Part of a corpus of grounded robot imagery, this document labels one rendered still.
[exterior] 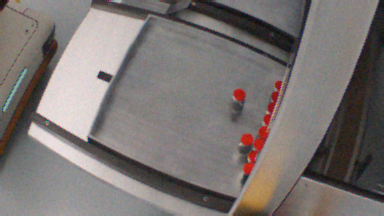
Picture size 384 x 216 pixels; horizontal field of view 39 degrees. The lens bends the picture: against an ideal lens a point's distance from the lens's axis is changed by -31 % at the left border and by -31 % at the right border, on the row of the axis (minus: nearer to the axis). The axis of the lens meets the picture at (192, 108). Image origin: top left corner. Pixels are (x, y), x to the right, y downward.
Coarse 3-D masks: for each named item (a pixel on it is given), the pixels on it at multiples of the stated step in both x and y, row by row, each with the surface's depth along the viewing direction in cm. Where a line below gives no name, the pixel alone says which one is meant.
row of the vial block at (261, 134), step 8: (280, 88) 118; (272, 96) 117; (272, 104) 116; (272, 112) 116; (264, 120) 115; (264, 128) 114; (256, 136) 115; (264, 136) 114; (256, 144) 113; (256, 152) 112; (248, 160) 112; (248, 168) 111; (240, 176) 113; (248, 176) 112
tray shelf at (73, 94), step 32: (96, 32) 126; (128, 32) 126; (224, 32) 128; (64, 64) 122; (96, 64) 122; (288, 64) 126; (64, 96) 119; (96, 96) 119; (32, 128) 115; (64, 128) 116; (64, 160) 115; (96, 160) 114; (128, 192) 112; (160, 192) 113
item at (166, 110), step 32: (160, 32) 126; (192, 32) 124; (128, 64) 122; (160, 64) 123; (192, 64) 123; (224, 64) 124; (256, 64) 125; (128, 96) 120; (160, 96) 120; (192, 96) 121; (224, 96) 121; (256, 96) 122; (96, 128) 116; (128, 128) 117; (160, 128) 118; (192, 128) 118; (224, 128) 119; (256, 128) 119; (128, 160) 113; (160, 160) 115; (192, 160) 116; (224, 160) 116; (224, 192) 110
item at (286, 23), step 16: (208, 0) 127; (224, 0) 131; (240, 0) 132; (256, 0) 132; (272, 0) 133; (288, 0) 134; (240, 16) 128; (256, 16) 126; (272, 16) 131; (288, 16) 131; (288, 32) 125
